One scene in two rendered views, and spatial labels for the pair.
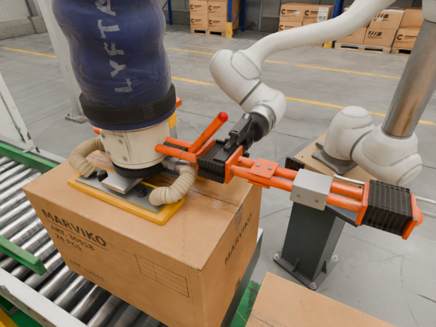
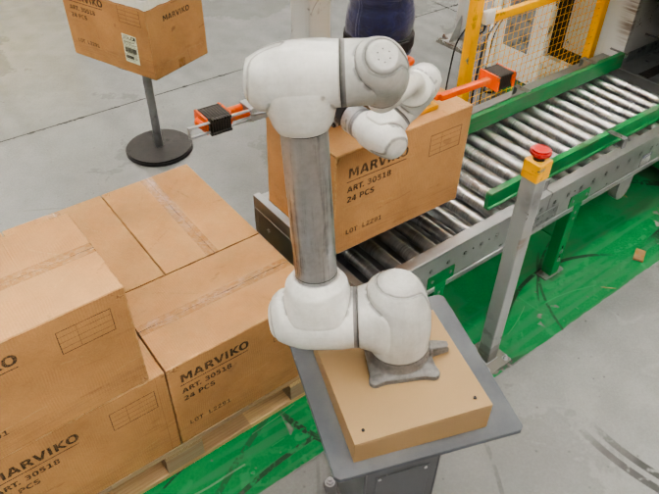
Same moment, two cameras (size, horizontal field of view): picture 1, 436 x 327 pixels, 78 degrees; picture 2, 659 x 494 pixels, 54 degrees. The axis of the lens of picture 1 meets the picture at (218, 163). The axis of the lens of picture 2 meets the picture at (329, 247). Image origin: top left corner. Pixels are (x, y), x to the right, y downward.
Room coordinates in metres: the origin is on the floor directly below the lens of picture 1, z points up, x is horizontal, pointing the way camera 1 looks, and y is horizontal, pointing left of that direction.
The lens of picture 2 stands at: (1.37, -1.65, 2.15)
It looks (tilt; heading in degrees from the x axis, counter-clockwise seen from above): 41 degrees down; 116
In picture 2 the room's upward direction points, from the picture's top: 1 degrees clockwise
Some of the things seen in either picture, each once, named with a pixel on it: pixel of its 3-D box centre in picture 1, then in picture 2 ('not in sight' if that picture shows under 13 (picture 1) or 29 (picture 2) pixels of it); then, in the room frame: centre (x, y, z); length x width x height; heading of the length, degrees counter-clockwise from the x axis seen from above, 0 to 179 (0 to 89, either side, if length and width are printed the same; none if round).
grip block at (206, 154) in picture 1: (219, 160); not in sight; (0.52, 0.00, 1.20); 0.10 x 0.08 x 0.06; 152
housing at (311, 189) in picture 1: (311, 188); (254, 108); (0.42, -0.19, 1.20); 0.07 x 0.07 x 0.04; 62
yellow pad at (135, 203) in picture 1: (122, 186); not in sight; (0.55, 0.26, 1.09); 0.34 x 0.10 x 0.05; 62
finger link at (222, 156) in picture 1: (225, 153); not in sight; (0.52, -0.02, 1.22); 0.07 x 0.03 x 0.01; 153
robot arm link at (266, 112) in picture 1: (258, 121); (356, 121); (0.72, -0.12, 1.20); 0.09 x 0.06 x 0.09; 63
